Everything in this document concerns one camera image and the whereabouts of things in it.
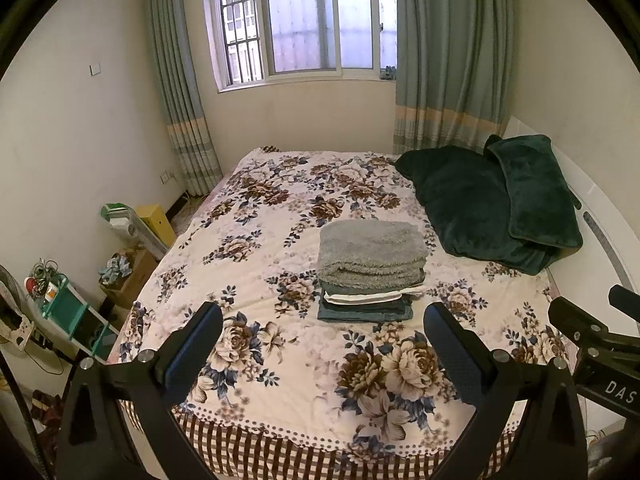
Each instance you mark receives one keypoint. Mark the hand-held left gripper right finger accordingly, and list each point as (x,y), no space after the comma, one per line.
(450,355)

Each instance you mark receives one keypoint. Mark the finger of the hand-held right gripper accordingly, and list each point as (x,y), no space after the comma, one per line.
(575,322)
(625,297)

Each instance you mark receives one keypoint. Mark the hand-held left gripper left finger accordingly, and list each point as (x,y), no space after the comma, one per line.
(192,360)

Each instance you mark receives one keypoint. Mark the folded dark teal pants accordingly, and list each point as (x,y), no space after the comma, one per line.
(365,312)

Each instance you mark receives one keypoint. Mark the white headboard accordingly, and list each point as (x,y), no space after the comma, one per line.
(605,230)

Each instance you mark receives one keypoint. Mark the cardboard box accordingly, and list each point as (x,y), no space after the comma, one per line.
(140,280)

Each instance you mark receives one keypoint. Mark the folded white-trimmed garment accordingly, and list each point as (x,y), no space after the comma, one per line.
(370,297)

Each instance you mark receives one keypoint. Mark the blue-green succulent plant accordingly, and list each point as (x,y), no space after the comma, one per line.
(114,270)

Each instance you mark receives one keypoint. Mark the teal shelf rack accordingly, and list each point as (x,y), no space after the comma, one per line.
(75,315)

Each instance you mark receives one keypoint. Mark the small dark green pillow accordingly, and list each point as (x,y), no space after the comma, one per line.
(540,195)

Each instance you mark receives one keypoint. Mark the floral printed blanket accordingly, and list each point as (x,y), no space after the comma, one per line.
(260,240)

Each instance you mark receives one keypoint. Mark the yellow box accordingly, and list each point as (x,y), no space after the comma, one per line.
(157,222)

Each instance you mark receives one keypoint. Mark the dark red shoes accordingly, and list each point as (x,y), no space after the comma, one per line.
(47,420)

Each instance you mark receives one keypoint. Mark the dark green blanket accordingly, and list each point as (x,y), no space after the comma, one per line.
(450,195)

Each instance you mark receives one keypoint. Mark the grey-green striped curtain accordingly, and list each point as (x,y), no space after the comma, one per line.
(450,60)
(180,85)

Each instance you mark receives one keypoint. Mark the window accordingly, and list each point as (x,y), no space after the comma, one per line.
(300,15)

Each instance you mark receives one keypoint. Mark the wall socket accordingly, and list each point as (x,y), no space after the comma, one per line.
(166,177)

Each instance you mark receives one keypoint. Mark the wall switch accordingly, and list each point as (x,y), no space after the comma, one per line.
(96,68)

